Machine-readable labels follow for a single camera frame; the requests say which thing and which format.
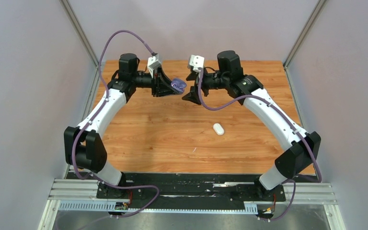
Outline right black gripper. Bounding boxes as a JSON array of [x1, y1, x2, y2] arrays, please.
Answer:
[[182, 67, 229, 104]]

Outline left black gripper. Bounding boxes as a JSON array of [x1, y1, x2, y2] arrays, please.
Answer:
[[132, 66, 178, 98]]

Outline purple earbud charging case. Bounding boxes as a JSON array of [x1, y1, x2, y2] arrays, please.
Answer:
[[171, 78, 187, 94]]

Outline white earbud charging case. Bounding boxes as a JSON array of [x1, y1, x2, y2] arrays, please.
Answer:
[[212, 123, 225, 136]]

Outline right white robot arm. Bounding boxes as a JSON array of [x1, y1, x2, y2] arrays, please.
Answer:
[[182, 50, 322, 200]]

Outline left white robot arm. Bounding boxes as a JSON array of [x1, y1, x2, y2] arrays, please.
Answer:
[[64, 53, 186, 198]]

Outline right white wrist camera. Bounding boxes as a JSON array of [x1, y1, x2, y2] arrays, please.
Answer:
[[187, 55, 205, 73]]

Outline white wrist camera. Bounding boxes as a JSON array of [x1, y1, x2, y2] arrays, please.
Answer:
[[187, 55, 205, 73], [147, 54, 162, 78]]

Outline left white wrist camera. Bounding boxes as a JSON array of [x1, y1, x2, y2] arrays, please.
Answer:
[[147, 54, 162, 78]]

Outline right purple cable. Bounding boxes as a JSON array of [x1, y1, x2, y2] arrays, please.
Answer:
[[197, 68, 323, 221]]

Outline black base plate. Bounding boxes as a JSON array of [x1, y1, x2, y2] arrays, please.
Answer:
[[96, 172, 286, 210]]

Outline aluminium frame rail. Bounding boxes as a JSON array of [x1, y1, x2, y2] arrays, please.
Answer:
[[39, 179, 345, 230]]

